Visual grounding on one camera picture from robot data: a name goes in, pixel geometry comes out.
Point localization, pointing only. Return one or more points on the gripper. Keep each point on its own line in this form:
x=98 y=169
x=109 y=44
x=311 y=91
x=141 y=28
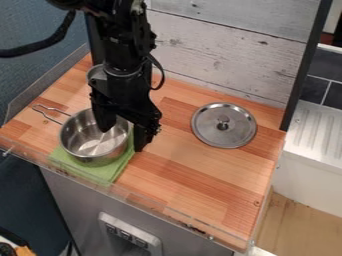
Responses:
x=122 y=91

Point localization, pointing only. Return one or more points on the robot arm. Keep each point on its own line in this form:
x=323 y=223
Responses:
x=120 y=36

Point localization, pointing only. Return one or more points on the silver pan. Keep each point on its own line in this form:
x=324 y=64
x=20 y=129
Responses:
x=91 y=138

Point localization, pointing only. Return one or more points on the silver lid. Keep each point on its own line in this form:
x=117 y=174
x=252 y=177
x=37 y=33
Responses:
x=224 y=125

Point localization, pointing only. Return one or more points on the green cloth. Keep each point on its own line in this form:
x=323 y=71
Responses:
x=95 y=168

